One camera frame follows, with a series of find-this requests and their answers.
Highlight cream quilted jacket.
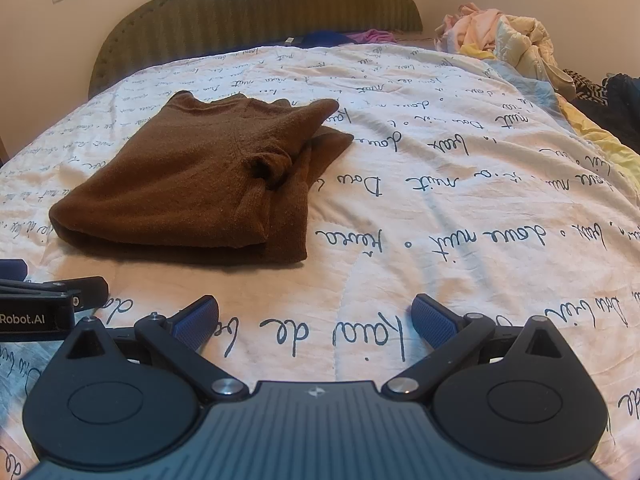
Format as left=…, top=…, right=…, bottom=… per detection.
left=492, top=15, right=577, bottom=100

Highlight black zigzag patterned cloth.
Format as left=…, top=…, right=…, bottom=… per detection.
left=562, top=69, right=609, bottom=104

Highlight purple cloth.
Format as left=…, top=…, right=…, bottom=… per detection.
left=347, top=28, right=397, bottom=45

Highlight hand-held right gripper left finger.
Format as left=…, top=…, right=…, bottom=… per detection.
left=65, top=295, right=249, bottom=403

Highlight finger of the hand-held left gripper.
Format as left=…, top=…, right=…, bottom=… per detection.
left=0, top=275, right=109, bottom=314
left=0, top=258, right=29, bottom=281

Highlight white script-printed blanket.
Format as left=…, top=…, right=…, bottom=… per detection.
left=0, top=42, right=640, bottom=480

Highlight light blue quilt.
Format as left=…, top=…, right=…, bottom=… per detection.
left=481, top=57, right=572, bottom=122

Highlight blue cloth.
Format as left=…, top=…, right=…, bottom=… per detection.
left=282, top=31, right=357, bottom=50

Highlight brown knit sweater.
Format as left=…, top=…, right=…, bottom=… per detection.
left=48, top=91, right=355, bottom=267

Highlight green ribbed headboard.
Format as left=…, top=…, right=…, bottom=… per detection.
left=87, top=0, right=423, bottom=101

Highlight dark clothing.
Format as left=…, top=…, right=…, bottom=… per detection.
left=572, top=73, right=640, bottom=157

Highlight pink clothes pile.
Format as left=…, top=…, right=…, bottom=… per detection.
left=433, top=2, right=511, bottom=57

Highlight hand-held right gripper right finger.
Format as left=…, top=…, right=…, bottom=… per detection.
left=382, top=292, right=573, bottom=403

